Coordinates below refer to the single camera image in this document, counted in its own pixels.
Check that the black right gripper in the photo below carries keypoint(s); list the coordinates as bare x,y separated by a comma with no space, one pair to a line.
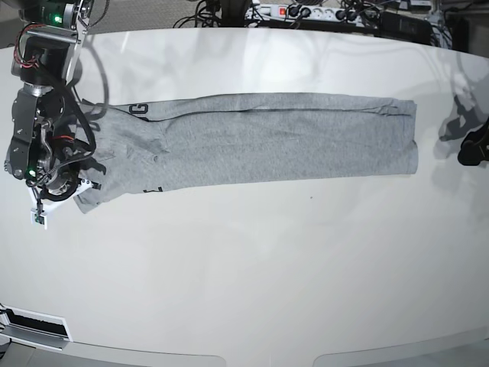
62,187

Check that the grey t-shirt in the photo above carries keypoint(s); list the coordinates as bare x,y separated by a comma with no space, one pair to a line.
245,138

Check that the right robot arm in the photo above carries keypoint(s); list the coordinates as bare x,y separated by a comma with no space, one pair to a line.
52,137

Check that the black power adapter box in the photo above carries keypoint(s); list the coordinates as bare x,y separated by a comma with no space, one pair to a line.
405,28

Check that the white power strip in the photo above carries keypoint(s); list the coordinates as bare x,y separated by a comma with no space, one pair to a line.
359,15

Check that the white slotted bracket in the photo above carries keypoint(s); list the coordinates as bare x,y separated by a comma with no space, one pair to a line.
35,329

